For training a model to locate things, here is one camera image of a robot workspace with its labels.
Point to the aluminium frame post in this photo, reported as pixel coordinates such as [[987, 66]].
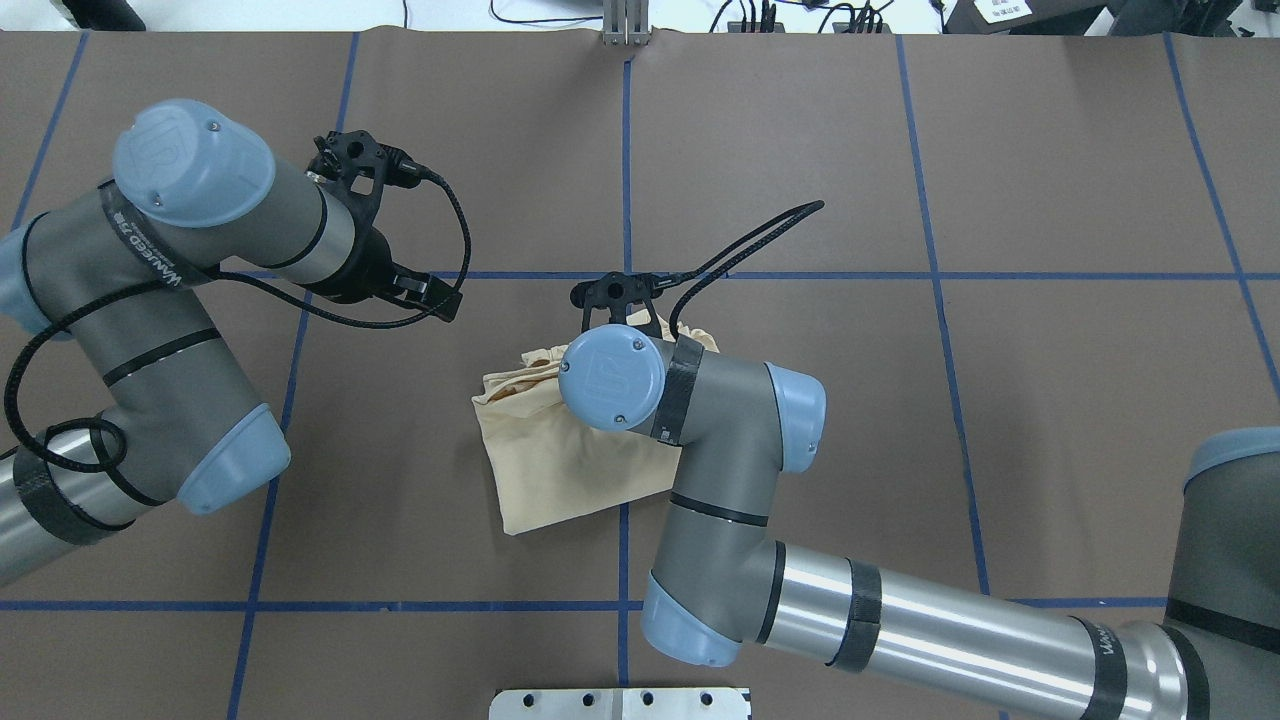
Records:
[[626, 23]]

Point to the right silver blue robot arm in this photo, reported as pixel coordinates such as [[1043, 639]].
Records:
[[1089, 541]]

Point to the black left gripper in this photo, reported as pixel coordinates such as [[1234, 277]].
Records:
[[367, 266]]

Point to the beige long-sleeve printed shirt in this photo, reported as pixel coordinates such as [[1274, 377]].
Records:
[[547, 465]]

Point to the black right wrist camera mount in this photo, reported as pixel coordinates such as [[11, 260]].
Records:
[[616, 292]]

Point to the black box white label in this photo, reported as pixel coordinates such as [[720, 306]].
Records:
[[1073, 18]]

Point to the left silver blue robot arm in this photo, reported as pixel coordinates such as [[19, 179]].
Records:
[[117, 270]]

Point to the white camera pole with base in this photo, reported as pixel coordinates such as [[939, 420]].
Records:
[[697, 702]]

